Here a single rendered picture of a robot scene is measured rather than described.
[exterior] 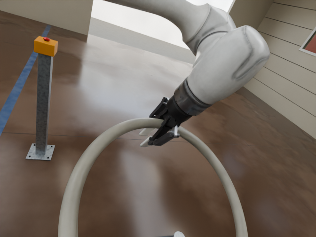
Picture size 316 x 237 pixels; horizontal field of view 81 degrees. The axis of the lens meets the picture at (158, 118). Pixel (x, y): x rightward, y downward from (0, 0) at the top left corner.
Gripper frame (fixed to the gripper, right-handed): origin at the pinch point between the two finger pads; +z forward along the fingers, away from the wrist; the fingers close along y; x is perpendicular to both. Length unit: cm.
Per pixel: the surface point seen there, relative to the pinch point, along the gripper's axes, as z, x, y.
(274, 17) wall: 14, 615, -562
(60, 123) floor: 169, -11, -96
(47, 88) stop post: 83, -31, -76
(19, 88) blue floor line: 200, -62, -158
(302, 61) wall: 27, 619, -350
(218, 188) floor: 112, 165, -4
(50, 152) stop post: 151, -18, -52
